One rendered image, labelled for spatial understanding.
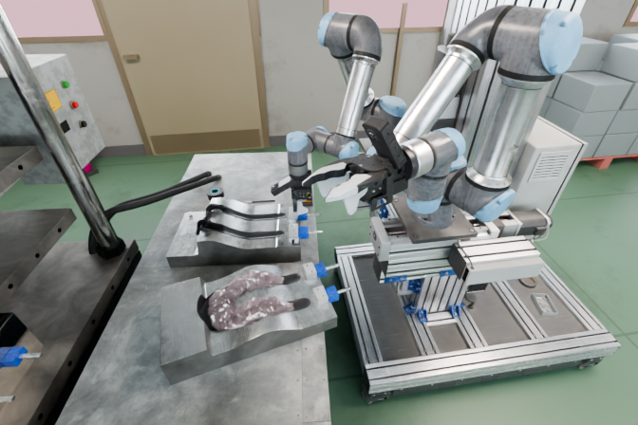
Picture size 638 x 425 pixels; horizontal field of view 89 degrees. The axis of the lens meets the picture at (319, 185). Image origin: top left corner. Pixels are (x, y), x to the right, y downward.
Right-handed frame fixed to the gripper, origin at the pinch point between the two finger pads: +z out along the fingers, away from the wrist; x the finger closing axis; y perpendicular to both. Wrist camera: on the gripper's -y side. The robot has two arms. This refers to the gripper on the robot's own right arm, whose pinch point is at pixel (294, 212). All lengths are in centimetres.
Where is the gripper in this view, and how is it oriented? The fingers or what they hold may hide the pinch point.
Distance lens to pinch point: 135.5
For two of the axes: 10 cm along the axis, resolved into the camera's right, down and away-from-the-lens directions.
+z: 0.0, 8.2, 5.8
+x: -0.6, -5.8, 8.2
